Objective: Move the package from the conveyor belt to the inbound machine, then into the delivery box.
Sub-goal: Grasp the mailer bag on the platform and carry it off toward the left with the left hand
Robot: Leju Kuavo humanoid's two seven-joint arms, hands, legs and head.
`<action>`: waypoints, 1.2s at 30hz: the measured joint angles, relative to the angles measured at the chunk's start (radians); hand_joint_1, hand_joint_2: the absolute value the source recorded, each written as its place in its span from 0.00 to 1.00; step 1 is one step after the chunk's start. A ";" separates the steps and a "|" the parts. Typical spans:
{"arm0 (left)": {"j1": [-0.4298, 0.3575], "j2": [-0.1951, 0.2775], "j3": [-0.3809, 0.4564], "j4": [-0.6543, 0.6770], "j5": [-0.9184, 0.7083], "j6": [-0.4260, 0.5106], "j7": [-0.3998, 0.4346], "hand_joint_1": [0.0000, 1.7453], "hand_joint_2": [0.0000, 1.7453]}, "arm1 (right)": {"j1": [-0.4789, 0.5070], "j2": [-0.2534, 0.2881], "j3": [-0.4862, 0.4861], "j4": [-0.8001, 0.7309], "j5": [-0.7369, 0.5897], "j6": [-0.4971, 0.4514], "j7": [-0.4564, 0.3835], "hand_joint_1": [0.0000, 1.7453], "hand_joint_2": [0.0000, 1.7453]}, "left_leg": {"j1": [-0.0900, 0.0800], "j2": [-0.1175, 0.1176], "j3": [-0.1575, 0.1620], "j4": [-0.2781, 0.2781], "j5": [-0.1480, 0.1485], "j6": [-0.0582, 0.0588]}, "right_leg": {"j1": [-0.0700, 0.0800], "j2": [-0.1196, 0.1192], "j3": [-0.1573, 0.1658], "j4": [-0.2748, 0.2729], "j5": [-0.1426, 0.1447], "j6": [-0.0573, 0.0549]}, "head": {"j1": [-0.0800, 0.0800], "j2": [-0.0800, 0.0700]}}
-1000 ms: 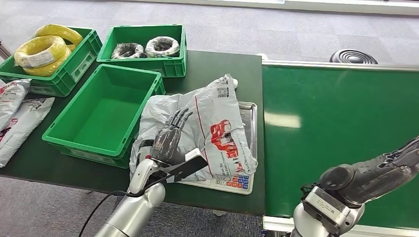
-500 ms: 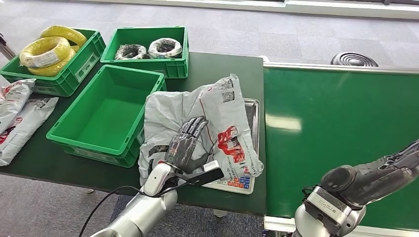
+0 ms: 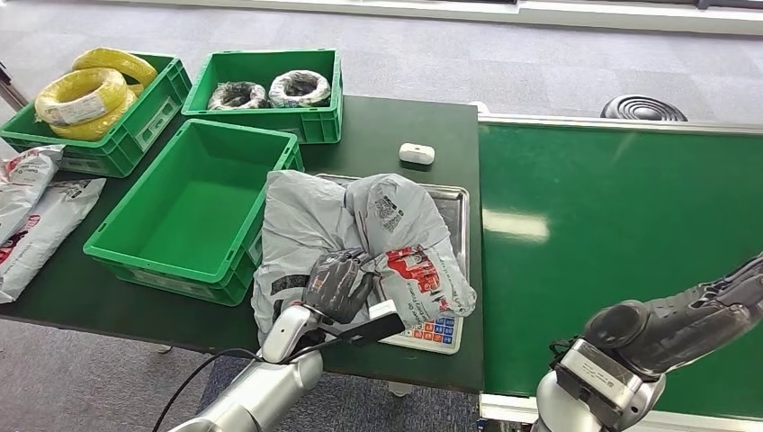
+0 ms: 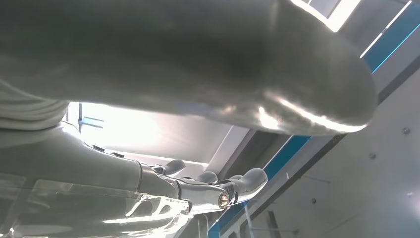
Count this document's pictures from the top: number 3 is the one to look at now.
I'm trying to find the dark slanted bar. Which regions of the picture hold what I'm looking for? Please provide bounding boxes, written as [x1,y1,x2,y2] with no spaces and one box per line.
[0,59,30,113]

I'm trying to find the dark wrapped wire coil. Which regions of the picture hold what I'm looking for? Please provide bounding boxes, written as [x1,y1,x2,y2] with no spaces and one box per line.
[207,81,269,113]

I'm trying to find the black ribbed round base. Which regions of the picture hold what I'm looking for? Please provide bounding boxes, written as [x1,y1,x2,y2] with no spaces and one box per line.
[600,94,689,122]

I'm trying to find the yellow wire coil with label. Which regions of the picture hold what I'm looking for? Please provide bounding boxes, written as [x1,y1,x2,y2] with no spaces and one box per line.
[34,67,128,127]

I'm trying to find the long grey mailer bag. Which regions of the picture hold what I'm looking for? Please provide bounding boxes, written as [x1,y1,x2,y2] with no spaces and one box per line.
[0,177,107,306]

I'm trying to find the white wall ledge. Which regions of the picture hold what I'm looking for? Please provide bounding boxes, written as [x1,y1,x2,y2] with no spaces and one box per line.
[89,0,763,36]

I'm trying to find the large empty green crate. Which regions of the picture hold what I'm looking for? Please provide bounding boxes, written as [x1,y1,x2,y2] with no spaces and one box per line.
[83,119,306,308]

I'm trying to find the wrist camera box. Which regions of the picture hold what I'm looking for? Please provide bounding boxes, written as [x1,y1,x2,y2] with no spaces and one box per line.
[555,338,667,432]
[342,300,408,348]

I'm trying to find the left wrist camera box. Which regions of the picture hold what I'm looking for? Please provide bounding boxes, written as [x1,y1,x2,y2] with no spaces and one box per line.
[342,300,408,348]

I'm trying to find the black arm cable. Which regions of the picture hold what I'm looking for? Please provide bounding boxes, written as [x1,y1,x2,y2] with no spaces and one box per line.
[151,337,359,432]

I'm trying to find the small white plastic device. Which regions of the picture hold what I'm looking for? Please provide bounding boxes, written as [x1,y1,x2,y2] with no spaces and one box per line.
[398,142,436,167]

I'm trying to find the small grey mailer bag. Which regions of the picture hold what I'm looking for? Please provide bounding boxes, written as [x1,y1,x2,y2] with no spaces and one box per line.
[0,144,66,246]

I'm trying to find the green conveyor belt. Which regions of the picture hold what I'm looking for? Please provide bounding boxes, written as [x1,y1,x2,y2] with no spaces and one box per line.
[476,112,763,432]

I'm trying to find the green crate with black coils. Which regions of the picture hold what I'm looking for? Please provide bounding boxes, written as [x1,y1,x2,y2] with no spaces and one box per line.
[181,49,346,146]

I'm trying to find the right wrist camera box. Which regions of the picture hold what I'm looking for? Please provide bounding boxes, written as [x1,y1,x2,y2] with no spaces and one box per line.
[555,338,667,432]

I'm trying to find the green crate with yellow coils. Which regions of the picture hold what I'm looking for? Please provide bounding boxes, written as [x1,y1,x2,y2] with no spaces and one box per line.
[0,52,193,179]

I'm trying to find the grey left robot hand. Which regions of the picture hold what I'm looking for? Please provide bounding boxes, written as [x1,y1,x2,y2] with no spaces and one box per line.
[301,248,376,326]

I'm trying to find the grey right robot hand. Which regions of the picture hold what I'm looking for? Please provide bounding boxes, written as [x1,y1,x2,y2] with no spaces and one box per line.
[584,253,763,377]

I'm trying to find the white electronic weighing scale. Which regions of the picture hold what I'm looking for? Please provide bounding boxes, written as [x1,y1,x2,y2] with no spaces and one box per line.
[310,173,472,356]

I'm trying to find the grey plastic mailer package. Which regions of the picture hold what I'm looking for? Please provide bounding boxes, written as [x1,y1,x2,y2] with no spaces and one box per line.
[251,169,479,348]

